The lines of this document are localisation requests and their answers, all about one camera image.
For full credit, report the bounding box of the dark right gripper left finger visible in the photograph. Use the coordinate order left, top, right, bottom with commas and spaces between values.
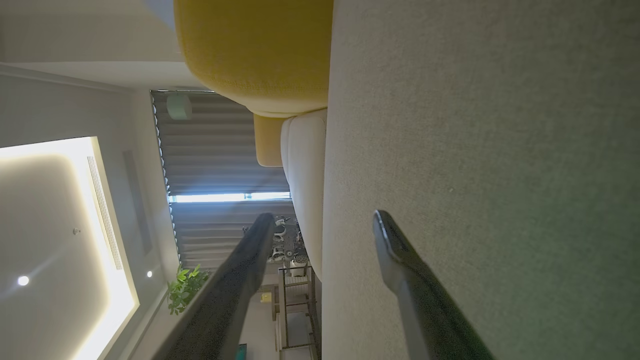
150, 212, 276, 360

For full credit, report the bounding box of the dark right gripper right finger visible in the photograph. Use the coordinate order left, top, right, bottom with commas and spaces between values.
372, 210, 496, 360

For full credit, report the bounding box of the green potted plant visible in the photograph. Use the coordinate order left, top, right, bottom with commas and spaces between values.
167, 264, 211, 316

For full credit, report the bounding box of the black white background machine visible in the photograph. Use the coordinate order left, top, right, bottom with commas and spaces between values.
270, 216, 308, 265

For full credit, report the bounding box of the white cushion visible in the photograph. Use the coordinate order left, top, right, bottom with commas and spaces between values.
280, 109, 328, 281

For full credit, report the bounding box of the grey pleated curtain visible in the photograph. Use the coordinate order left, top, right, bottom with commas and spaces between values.
151, 90, 301, 273

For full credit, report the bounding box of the small yellow cushion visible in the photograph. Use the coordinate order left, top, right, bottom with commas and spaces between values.
253, 114, 286, 167

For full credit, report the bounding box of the grey fabric sofa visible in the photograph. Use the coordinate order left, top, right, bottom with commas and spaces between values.
320, 0, 640, 360

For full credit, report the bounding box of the round white ceiling device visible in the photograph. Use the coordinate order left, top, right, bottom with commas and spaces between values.
166, 92, 193, 121

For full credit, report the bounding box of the large yellow cushion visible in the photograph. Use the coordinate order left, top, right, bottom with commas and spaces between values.
173, 0, 334, 119

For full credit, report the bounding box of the black metal frame rack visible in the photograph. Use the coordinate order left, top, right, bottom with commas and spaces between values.
272, 265, 321, 360

